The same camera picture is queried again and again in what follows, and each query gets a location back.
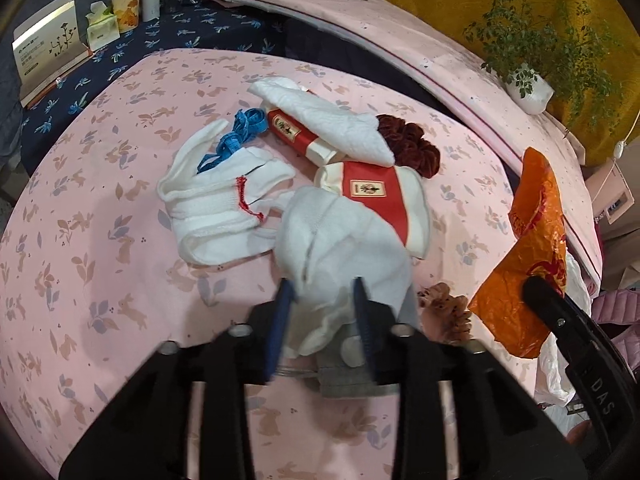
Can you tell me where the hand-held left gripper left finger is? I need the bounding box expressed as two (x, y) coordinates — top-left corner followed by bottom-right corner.
(59, 280), (301, 480)

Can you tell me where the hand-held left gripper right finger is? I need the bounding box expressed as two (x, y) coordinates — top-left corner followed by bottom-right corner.
(350, 276), (588, 480)

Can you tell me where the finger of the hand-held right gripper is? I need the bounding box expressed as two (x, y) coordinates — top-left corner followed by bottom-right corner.
(522, 276), (601, 361)

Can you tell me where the white glove with grey cuff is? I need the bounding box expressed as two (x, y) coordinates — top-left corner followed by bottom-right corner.
(274, 186), (421, 398)

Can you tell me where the brown scrunchie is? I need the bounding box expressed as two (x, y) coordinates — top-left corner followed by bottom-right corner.
(419, 282), (473, 346)

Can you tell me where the orange plastic bag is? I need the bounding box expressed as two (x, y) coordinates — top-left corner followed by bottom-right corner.
(468, 147), (568, 359)

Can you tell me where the red and white sock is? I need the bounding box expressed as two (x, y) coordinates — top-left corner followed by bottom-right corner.
(248, 76), (396, 167)
(315, 161), (430, 260)

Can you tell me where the white knit glove red stitching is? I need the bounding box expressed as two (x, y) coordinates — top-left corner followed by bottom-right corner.
(157, 120), (297, 266)

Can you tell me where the dark red scrunchie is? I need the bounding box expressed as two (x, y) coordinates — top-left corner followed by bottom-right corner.
(375, 114), (441, 180)

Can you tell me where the red and white cigarette box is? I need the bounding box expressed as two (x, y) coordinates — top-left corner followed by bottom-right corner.
(266, 91), (338, 165)

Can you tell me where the blue ribbon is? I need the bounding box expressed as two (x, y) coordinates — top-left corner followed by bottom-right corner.
(196, 108), (268, 173)

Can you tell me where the pink puffer jacket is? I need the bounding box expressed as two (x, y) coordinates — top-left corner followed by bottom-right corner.
(590, 290), (640, 376)

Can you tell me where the pink appliance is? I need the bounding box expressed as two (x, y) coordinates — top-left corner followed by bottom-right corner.
(585, 157), (633, 226)

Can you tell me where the green plant in white pot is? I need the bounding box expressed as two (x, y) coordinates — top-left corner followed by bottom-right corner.
(457, 0), (626, 133)

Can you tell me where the pale pink dotted cloth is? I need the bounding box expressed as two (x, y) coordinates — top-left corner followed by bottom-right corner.
(200, 0), (603, 281)

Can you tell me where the navy printed cloth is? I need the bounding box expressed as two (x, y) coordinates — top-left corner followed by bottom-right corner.
(20, 0), (287, 126)

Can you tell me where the green tissue pack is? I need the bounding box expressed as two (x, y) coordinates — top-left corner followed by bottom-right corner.
(86, 1), (120, 52)

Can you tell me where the orange floral carton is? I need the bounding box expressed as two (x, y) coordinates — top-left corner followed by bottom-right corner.
(111, 0), (140, 35)

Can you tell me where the white floral card box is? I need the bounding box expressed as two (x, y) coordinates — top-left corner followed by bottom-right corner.
(12, 0), (93, 109)

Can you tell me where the white cable with switch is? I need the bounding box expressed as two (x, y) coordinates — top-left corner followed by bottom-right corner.
(565, 110), (640, 181)

